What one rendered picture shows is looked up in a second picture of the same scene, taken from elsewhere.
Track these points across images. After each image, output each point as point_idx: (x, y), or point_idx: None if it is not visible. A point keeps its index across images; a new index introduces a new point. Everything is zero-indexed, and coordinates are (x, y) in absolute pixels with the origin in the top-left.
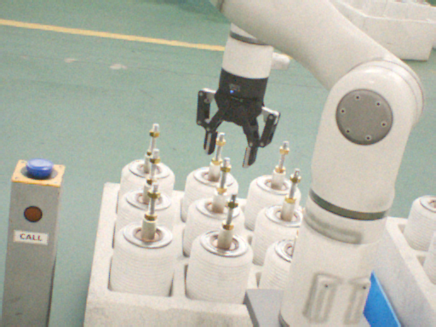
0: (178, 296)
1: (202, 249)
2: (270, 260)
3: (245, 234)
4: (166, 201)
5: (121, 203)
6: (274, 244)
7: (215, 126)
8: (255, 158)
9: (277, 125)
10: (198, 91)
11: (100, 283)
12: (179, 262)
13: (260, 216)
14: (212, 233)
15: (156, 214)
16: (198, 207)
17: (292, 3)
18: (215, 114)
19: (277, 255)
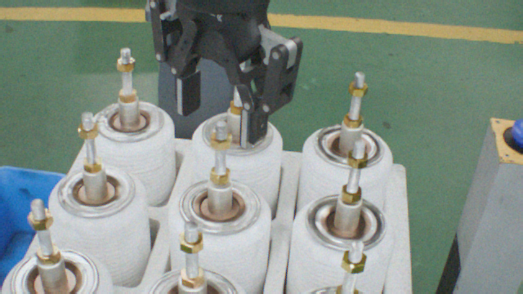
0: (293, 165)
1: (272, 127)
2: (173, 124)
3: (140, 287)
4: (314, 216)
5: (391, 223)
6: (157, 135)
7: (254, 81)
8: (175, 94)
9: (151, 22)
10: (302, 42)
11: (393, 185)
12: (282, 220)
13: (142, 199)
14: (250, 148)
15: (346, 116)
16: (257, 201)
17: None
18: (264, 54)
19: (165, 118)
